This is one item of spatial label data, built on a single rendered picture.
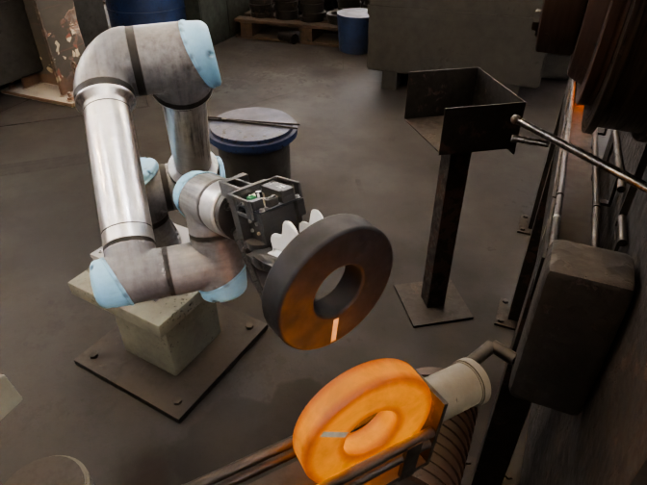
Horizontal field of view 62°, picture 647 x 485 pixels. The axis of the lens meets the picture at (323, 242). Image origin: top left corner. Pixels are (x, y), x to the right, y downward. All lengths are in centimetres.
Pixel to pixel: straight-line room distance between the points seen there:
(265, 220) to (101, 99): 43
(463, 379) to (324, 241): 26
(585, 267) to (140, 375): 124
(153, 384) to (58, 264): 74
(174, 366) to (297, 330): 102
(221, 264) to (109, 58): 39
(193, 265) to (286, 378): 82
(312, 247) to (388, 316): 124
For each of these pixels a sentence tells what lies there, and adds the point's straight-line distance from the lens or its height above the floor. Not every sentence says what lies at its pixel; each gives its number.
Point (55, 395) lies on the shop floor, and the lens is 169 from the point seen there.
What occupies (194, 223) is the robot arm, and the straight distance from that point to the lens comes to 79.
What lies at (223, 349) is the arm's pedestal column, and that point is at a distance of 163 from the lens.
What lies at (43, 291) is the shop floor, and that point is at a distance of 205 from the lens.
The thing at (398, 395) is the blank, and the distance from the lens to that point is 57.
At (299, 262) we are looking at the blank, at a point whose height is 89.
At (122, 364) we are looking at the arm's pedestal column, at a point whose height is 2.
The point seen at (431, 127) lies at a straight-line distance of 152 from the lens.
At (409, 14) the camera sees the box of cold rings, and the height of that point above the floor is 45.
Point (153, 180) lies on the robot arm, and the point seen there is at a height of 58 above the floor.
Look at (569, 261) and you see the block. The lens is 71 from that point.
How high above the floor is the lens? 120
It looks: 36 degrees down
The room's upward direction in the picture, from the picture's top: straight up
